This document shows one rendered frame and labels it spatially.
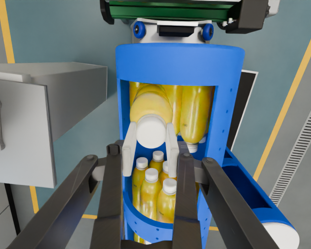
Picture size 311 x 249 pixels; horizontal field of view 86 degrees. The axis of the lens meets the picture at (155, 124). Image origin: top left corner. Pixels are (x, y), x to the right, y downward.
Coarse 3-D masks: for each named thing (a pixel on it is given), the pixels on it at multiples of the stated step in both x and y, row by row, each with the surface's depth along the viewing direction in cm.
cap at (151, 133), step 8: (144, 120) 21; (152, 120) 20; (160, 120) 22; (144, 128) 20; (152, 128) 20; (160, 128) 20; (136, 136) 21; (144, 136) 21; (152, 136) 21; (160, 136) 21; (144, 144) 21; (152, 144) 21; (160, 144) 21
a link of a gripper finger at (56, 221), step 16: (96, 160) 13; (80, 176) 11; (64, 192) 10; (80, 192) 11; (48, 208) 9; (64, 208) 9; (80, 208) 11; (32, 224) 8; (48, 224) 8; (64, 224) 9; (16, 240) 7; (32, 240) 7; (48, 240) 8; (64, 240) 9
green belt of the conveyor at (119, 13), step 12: (120, 12) 53; (132, 12) 53; (144, 12) 53; (156, 12) 53; (168, 12) 53; (180, 12) 53; (192, 12) 53; (204, 12) 53; (216, 12) 53; (228, 12) 53
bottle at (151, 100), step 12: (144, 84) 35; (156, 84) 35; (144, 96) 25; (156, 96) 25; (132, 108) 25; (144, 108) 23; (156, 108) 23; (168, 108) 25; (132, 120) 24; (168, 120) 24
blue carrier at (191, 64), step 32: (128, 64) 30; (160, 64) 27; (192, 64) 27; (224, 64) 28; (128, 96) 48; (224, 96) 31; (224, 128) 35; (128, 192) 57; (128, 224) 48; (160, 224) 41
